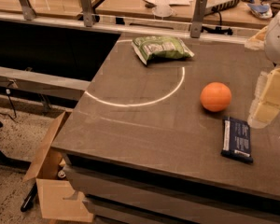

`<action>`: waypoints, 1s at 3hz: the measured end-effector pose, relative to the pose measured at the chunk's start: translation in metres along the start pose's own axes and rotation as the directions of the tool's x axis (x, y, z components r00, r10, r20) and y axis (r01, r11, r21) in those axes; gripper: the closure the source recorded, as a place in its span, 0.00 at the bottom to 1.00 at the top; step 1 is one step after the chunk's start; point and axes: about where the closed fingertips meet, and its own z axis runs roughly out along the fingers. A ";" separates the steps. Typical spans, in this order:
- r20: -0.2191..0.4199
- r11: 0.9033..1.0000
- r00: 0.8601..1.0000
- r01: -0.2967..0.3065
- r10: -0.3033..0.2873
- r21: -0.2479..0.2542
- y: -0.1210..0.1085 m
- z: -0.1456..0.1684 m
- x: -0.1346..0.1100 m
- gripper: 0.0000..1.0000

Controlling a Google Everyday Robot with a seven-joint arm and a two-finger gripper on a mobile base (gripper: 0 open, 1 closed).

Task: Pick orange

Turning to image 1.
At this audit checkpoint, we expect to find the metal bracket post right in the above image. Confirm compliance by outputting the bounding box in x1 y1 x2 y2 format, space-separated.
190 0 207 38

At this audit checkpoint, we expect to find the cardboard box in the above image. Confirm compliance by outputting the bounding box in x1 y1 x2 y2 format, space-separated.
23 112 93 223

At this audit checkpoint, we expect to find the blue white object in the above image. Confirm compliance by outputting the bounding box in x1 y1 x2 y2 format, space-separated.
248 4 273 19

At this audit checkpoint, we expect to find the grey power strip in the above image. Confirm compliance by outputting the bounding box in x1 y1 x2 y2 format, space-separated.
204 0 240 15

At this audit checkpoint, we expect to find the metal bracket post left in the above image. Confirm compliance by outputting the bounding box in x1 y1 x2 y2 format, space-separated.
19 0 36 21

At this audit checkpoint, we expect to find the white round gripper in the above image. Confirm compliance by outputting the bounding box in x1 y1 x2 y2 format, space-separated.
245 11 280 129

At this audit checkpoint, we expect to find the orange ball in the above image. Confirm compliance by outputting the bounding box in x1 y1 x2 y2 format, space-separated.
200 82 231 112

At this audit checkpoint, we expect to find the clear plastic cup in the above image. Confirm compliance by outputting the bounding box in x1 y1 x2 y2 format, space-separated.
152 1 174 18

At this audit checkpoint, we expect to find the dark blue snack packet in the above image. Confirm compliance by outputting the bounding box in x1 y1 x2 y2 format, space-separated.
221 117 253 163

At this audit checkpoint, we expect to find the green snack bag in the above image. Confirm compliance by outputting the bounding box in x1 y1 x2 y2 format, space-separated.
132 35 194 65

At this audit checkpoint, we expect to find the metal bracket post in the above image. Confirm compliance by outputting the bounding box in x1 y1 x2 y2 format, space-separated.
190 0 207 38
19 0 36 21
80 0 94 27

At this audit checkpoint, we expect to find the metal bracket post middle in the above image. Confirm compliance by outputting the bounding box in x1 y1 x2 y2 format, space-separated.
80 0 94 27

